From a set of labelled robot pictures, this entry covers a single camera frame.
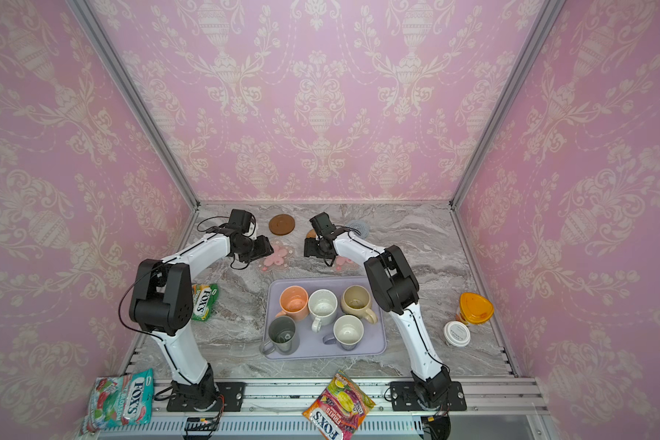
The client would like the pink flower coaster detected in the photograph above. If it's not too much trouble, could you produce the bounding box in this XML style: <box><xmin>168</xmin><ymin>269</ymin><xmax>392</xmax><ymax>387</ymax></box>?
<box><xmin>334</xmin><ymin>257</ymin><xmax>359</xmax><ymax>272</ymax></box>
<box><xmin>258</xmin><ymin>241</ymin><xmax>294</xmax><ymax>272</ymax></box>

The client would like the brown wooden round coaster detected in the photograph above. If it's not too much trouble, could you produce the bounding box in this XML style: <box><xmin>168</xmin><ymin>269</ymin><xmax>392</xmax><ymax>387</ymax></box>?
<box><xmin>269</xmin><ymin>214</ymin><xmax>296</xmax><ymax>236</ymax></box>

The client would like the beige yellow mug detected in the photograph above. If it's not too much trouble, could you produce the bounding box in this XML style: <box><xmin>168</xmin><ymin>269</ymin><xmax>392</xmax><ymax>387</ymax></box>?
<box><xmin>340</xmin><ymin>285</ymin><xmax>379</xmax><ymax>325</ymax></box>

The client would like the light blue knitted coaster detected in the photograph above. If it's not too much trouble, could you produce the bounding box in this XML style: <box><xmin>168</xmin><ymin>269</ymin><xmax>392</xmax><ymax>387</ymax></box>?
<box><xmin>346</xmin><ymin>220</ymin><xmax>370</xmax><ymax>239</ymax></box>

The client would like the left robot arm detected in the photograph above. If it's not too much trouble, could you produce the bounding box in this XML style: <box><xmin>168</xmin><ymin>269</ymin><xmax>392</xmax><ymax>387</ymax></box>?
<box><xmin>129</xmin><ymin>228</ymin><xmax>273</xmax><ymax>412</ymax></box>

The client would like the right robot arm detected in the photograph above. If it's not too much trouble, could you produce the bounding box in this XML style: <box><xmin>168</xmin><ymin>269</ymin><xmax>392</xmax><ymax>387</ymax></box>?
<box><xmin>304</xmin><ymin>228</ymin><xmax>452</xmax><ymax>409</ymax></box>

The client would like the white speckled mug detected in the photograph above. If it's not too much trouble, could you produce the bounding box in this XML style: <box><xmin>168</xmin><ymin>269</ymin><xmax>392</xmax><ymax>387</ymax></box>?
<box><xmin>308</xmin><ymin>289</ymin><xmax>338</xmax><ymax>333</ymax></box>

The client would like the peach pink mug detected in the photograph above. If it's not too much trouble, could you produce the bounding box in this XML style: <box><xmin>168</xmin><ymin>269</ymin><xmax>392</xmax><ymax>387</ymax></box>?
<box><xmin>277</xmin><ymin>286</ymin><xmax>309</xmax><ymax>322</ymax></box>

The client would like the yellow green Fox's candy bag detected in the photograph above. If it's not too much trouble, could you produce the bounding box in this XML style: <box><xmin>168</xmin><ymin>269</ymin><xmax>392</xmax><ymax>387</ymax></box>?
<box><xmin>192</xmin><ymin>284</ymin><xmax>219</xmax><ymax>322</ymax></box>

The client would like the lavender mug white inside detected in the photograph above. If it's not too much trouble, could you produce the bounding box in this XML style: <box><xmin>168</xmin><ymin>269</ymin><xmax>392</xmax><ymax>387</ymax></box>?
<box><xmin>323</xmin><ymin>315</ymin><xmax>364</xmax><ymax>351</ymax></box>

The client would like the lavender plastic tray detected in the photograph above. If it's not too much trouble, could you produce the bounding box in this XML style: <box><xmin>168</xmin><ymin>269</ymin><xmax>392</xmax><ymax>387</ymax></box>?
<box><xmin>263</xmin><ymin>276</ymin><xmax>388</xmax><ymax>360</ymax></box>

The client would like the grey green mug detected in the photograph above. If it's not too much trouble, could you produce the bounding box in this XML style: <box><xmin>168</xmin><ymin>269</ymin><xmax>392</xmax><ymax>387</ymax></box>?
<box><xmin>260</xmin><ymin>315</ymin><xmax>300</xmax><ymax>356</ymax></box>

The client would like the white lidded cup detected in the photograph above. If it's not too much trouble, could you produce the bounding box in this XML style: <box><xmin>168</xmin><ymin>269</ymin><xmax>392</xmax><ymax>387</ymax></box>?
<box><xmin>443</xmin><ymin>321</ymin><xmax>471</xmax><ymax>348</ymax></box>

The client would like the orange lidded jar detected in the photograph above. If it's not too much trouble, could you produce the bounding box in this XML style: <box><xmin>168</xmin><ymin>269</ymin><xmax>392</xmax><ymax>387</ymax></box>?
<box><xmin>456</xmin><ymin>293</ymin><xmax>495</xmax><ymax>326</ymax></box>

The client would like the red Fox's candy bag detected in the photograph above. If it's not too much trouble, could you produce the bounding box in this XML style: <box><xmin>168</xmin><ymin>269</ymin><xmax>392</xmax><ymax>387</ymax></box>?
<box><xmin>302</xmin><ymin>370</ymin><xmax>375</xmax><ymax>440</ymax></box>

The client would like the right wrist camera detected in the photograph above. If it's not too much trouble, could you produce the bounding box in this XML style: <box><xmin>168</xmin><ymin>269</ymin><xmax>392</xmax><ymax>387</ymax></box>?
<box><xmin>310</xmin><ymin>212</ymin><xmax>337</xmax><ymax>238</ymax></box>

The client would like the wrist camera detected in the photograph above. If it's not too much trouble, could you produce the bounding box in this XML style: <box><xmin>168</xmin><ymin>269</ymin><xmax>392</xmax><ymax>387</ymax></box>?
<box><xmin>227</xmin><ymin>209</ymin><xmax>257</xmax><ymax>236</ymax></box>
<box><xmin>310</xmin><ymin>212</ymin><xmax>337</xmax><ymax>238</ymax></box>

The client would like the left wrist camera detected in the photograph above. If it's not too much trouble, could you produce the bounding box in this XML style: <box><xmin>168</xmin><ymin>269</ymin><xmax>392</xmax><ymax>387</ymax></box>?
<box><xmin>227</xmin><ymin>209</ymin><xmax>257</xmax><ymax>236</ymax></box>

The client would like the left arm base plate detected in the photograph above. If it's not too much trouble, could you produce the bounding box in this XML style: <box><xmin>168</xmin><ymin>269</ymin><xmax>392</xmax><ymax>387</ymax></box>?
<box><xmin>166</xmin><ymin>381</ymin><xmax>246</xmax><ymax>414</ymax></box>

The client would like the aluminium front rail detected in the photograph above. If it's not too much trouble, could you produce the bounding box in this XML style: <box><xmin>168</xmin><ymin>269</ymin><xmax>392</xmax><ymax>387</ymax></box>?
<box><xmin>97</xmin><ymin>373</ymin><xmax>558</xmax><ymax>439</ymax></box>

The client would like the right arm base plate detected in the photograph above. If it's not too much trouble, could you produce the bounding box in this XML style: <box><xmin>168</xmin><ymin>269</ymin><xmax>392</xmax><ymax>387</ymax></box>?
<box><xmin>388</xmin><ymin>381</ymin><xmax>468</xmax><ymax>413</ymax></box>

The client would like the left aluminium corner post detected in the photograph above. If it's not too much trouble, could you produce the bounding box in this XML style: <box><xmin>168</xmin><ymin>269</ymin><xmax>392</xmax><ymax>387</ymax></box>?
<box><xmin>66</xmin><ymin>0</ymin><xmax>200</xmax><ymax>211</ymax></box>

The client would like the aluminium corner post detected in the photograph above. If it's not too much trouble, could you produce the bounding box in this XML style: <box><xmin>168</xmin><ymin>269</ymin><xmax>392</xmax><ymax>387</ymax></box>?
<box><xmin>66</xmin><ymin>0</ymin><xmax>200</xmax><ymax>211</ymax></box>
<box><xmin>450</xmin><ymin>0</ymin><xmax>566</xmax><ymax>212</ymax></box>

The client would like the right aluminium corner post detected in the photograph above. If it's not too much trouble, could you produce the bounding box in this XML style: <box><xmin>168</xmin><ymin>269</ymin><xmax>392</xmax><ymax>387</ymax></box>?
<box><xmin>450</xmin><ymin>0</ymin><xmax>566</xmax><ymax>212</ymax></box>

